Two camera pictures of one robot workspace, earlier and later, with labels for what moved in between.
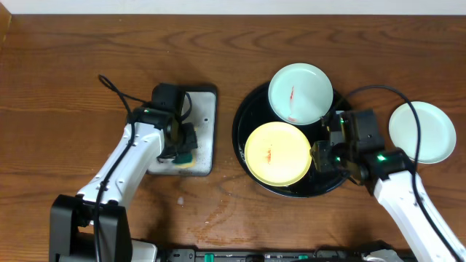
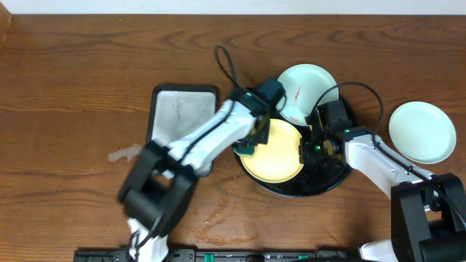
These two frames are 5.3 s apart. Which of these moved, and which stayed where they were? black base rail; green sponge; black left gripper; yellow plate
Moved: green sponge; black left gripper
Stayed: yellow plate; black base rail
